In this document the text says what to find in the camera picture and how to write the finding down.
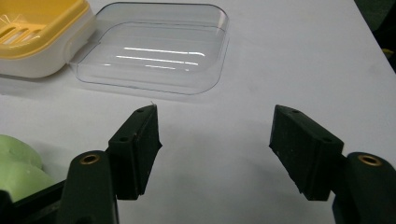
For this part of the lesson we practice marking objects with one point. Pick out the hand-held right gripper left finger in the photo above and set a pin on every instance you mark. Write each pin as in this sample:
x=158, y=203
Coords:
x=134, y=149

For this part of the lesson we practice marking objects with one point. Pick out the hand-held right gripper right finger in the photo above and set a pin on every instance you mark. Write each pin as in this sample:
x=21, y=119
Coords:
x=306, y=149

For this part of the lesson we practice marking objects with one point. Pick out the clear plastic lid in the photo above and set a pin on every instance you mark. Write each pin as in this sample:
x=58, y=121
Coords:
x=155, y=49

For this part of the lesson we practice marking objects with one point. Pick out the yellow and white soap box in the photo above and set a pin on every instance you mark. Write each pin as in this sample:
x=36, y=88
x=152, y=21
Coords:
x=37, y=34

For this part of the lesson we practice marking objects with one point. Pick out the green soap bar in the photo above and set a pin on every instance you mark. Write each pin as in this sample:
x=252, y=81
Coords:
x=18, y=174

